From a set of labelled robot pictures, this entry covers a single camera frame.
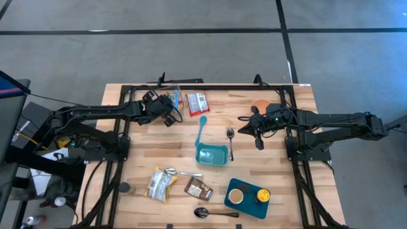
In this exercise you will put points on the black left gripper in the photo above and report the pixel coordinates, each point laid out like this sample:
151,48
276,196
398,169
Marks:
157,108

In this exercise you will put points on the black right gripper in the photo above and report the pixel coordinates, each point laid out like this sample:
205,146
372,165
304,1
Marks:
273,119

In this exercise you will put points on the green red ramen packet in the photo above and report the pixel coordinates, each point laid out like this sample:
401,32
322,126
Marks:
168,94

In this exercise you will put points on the blue striped ramen packet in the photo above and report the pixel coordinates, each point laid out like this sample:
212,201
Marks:
175,98

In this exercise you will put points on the red yellow Maruchan ramen packet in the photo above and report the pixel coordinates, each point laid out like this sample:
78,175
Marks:
181,104

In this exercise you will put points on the small black box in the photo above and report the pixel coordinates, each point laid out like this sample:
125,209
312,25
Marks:
244,187

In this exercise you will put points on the jar with yellow lid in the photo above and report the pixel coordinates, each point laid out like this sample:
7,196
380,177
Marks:
263,195

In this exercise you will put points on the glass jar tan lid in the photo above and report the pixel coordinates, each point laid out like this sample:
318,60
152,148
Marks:
236,196

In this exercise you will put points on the yellow white ramen packet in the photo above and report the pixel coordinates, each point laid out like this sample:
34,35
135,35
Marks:
160,186

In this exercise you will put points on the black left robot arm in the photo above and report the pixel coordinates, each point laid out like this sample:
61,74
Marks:
101,111

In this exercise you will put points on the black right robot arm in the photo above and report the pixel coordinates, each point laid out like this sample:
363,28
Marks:
334,121

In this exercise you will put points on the clear plastic bin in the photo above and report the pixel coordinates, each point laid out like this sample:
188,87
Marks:
171,87

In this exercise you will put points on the orange bowl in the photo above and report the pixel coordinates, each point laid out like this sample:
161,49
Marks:
260,105

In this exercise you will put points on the black bar behind table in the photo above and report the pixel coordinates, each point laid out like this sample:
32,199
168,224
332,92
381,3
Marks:
184,81

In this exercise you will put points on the red barcode ramen packet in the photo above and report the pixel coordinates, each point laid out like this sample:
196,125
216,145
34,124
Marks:
197,103

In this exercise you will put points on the light blue plastic spoon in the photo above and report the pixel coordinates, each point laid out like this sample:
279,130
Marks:
203,121

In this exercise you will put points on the teal plastic container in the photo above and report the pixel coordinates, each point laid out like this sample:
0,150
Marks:
212,155

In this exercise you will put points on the silver metal spoon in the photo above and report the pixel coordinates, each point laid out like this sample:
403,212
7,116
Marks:
170,172

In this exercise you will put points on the dark blue plastic tray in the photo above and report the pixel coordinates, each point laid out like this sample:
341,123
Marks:
251,208

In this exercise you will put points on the brown orange snack packet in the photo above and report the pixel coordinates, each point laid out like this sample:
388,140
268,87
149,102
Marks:
198,190

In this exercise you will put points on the black spoon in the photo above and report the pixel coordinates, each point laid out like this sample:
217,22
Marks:
201,212

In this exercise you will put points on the black equipment box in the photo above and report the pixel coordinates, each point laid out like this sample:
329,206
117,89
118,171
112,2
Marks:
35,117

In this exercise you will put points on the white paper sheet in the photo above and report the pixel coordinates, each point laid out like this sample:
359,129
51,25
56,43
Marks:
41,181

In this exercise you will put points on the computer monitor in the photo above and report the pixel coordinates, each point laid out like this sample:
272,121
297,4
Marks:
9,111

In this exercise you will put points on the silver can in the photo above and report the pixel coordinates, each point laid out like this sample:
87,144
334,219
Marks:
34,220

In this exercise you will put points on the black aluminium table frame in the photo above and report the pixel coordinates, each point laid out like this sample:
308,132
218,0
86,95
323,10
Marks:
206,86

